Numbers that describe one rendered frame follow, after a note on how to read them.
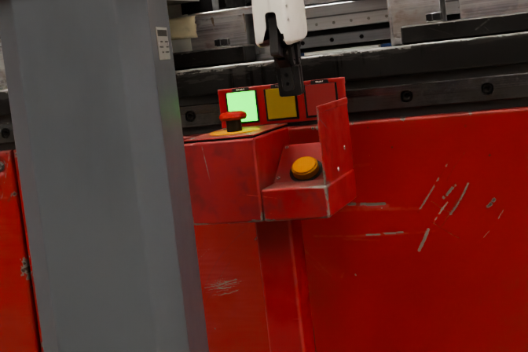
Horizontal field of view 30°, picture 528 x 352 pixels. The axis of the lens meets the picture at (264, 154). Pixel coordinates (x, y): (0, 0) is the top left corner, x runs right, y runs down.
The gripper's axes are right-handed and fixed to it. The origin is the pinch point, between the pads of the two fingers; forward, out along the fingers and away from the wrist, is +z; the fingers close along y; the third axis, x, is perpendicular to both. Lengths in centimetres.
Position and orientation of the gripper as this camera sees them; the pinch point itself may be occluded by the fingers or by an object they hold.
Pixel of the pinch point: (290, 80)
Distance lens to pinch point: 135.2
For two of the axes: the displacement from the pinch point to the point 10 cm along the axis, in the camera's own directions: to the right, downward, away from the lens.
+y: -3.1, 2.1, -9.3
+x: 9.4, -0.7, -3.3
